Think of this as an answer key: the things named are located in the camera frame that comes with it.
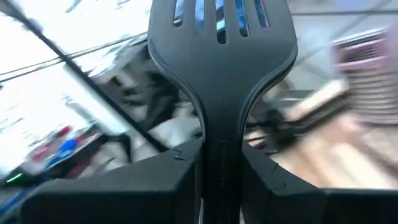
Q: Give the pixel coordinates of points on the black slotted spatula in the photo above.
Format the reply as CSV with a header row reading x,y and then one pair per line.
x,y
222,93

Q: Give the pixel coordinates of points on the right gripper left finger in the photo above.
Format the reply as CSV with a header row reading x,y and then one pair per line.
x,y
140,193

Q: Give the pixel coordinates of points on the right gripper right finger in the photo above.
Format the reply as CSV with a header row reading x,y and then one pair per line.
x,y
295,205

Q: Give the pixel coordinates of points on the black metal table frame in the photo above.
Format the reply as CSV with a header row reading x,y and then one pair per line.
x,y
124,113

